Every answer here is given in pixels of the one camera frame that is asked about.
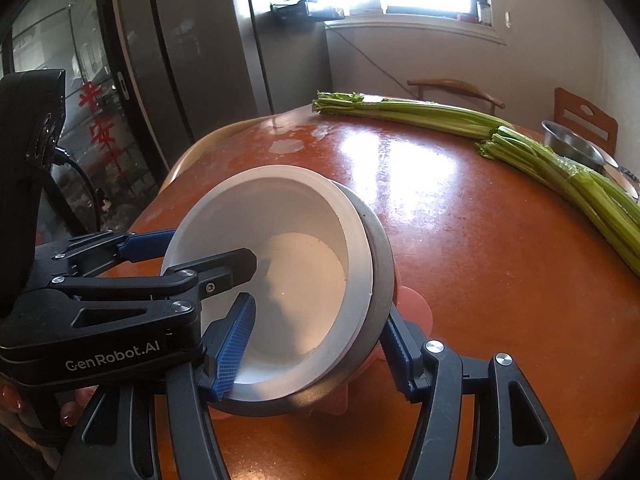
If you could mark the small red paper bowl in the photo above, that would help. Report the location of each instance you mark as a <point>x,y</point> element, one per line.
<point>300,285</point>

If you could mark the glass sliding door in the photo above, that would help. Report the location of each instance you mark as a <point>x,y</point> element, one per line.
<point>75,35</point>

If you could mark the person's left hand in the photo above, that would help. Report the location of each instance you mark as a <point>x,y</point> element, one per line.
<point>75,407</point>

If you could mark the celery bunch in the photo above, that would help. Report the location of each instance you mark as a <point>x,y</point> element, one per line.
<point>425,112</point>
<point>575,180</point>

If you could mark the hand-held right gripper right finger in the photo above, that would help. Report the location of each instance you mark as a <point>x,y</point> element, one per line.
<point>395,350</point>

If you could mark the curved-back wooden chair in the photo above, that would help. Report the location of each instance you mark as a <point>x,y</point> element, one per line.
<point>450,85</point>

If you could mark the small bottle on sill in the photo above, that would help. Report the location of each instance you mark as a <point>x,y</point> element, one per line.
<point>483,14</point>

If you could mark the brown chair with cutout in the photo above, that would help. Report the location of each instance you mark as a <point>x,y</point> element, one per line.
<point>565,110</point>

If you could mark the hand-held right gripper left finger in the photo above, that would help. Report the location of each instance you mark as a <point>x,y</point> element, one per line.
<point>235,345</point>

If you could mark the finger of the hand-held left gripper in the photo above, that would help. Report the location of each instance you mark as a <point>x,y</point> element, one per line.
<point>145,245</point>
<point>225,270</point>

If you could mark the white ceramic bowl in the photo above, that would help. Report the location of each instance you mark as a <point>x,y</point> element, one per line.
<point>622,177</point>

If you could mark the pink plastic plate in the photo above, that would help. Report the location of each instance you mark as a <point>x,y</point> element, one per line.
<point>415,310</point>

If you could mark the small steel bowl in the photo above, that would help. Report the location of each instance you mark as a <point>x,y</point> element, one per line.
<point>570,145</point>

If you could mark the large steel bowl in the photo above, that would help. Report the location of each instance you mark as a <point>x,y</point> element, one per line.
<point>380,280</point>

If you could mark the red paper decoration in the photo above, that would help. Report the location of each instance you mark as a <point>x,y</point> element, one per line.
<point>100,125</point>

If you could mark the dark refrigerator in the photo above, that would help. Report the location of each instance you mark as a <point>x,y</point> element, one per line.
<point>200,60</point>

